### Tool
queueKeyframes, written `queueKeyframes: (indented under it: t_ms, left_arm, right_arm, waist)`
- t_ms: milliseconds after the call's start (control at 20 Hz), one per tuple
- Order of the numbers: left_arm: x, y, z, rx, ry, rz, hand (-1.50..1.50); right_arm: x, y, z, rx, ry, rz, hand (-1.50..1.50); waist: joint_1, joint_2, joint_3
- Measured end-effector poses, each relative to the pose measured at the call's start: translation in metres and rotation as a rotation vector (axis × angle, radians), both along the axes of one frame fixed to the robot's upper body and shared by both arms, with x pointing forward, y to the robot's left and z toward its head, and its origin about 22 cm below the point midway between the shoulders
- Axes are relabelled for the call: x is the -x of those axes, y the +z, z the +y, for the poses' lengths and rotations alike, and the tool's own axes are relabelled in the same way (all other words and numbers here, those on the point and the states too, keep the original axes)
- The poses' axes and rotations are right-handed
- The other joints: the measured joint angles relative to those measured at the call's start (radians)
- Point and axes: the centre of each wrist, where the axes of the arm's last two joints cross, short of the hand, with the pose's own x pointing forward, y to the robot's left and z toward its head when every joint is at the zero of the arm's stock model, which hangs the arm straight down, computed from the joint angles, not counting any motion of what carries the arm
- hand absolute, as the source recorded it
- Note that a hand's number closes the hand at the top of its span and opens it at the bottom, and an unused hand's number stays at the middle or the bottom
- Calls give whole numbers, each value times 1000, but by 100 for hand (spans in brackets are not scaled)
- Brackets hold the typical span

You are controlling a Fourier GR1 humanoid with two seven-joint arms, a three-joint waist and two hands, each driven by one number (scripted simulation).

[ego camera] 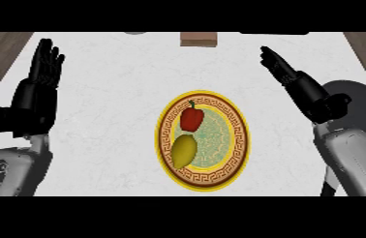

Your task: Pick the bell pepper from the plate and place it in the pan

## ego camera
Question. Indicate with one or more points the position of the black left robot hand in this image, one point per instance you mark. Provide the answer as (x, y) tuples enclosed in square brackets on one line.
[(36, 100)]

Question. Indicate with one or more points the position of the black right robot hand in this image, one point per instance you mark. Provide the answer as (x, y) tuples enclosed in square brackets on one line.
[(304, 87)]

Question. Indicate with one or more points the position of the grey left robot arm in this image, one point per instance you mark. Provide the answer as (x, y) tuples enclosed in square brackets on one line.
[(21, 166)]

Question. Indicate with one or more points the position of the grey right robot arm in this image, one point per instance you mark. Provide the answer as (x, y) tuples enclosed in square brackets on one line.
[(341, 158)]

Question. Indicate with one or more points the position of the red bell pepper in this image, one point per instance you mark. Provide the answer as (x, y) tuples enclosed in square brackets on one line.
[(192, 118)]

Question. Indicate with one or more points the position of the yellow patterned plate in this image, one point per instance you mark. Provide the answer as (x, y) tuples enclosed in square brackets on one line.
[(203, 140)]

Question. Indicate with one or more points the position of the brown wooden block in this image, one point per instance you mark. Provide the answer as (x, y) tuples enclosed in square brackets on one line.
[(200, 39)]

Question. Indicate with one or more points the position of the grey object at edge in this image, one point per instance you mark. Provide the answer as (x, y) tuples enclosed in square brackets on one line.
[(135, 33)]

